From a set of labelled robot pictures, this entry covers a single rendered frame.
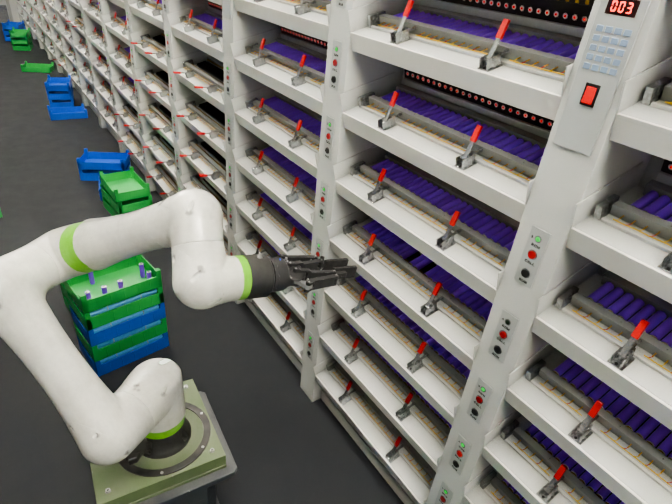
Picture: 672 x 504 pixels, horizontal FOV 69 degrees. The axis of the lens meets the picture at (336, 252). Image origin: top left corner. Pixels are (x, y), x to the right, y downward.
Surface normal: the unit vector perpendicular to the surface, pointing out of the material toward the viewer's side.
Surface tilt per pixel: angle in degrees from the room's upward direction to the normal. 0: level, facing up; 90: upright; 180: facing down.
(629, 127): 105
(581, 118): 90
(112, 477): 3
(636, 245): 15
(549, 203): 90
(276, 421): 0
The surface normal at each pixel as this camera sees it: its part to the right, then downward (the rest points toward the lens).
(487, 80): -0.82, 0.44
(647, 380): -0.12, -0.75
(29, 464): 0.10, -0.85
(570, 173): -0.82, 0.23
